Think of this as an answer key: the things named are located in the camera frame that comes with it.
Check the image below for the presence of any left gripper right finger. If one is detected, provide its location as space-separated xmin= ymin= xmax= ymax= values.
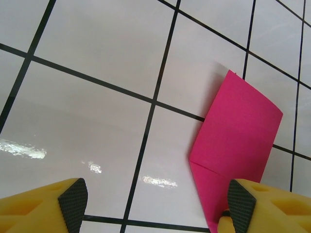
xmin=217 ymin=179 xmax=311 ymax=233

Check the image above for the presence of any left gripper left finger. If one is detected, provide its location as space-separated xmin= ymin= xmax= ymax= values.
xmin=0 ymin=178 xmax=88 ymax=233

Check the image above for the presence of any pink cloth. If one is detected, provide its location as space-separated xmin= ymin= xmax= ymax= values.
xmin=188 ymin=69 xmax=284 ymax=233

